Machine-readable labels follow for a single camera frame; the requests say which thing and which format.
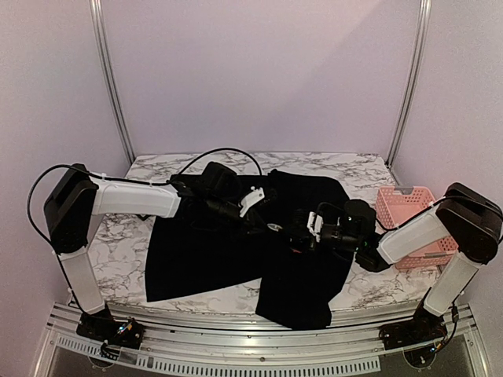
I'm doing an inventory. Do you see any yellow brooch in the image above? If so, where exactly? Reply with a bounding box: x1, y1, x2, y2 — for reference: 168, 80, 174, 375
267, 223, 282, 232

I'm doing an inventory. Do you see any black t-shirt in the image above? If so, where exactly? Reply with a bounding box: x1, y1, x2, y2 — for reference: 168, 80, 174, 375
145, 170, 352, 330

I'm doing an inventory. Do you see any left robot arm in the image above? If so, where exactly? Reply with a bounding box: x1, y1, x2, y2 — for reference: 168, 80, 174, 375
26, 152, 267, 341

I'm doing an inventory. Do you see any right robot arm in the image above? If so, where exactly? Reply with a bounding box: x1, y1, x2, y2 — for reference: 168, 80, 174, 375
286, 182, 502, 342

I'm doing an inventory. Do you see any pink perforated plastic basket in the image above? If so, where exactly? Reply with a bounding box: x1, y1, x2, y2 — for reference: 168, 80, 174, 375
376, 186, 457, 269

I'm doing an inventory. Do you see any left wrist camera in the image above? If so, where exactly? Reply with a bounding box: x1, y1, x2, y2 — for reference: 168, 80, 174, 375
238, 186, 277, 218

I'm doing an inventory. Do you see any aluminium front rail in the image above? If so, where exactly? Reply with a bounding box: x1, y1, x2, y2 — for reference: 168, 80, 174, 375
35, 303, 490, 376

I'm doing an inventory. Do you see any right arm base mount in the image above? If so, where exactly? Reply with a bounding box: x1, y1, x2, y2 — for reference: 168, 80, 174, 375
379, 301, 459, 353

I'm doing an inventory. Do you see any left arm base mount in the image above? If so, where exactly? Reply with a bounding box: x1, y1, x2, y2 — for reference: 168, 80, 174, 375
76, 306, 145, 350

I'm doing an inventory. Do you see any right aluminium frame post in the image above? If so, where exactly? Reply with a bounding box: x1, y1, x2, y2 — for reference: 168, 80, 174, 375
386, 0, 432, 170

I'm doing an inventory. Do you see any aluminium frame post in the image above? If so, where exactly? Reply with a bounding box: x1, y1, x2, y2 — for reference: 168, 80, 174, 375
386, 0, 432, 170
89, 0, 136, 165

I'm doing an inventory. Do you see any left aluminium frame post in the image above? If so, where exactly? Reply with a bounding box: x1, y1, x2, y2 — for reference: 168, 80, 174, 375
89, 0, 136, 165

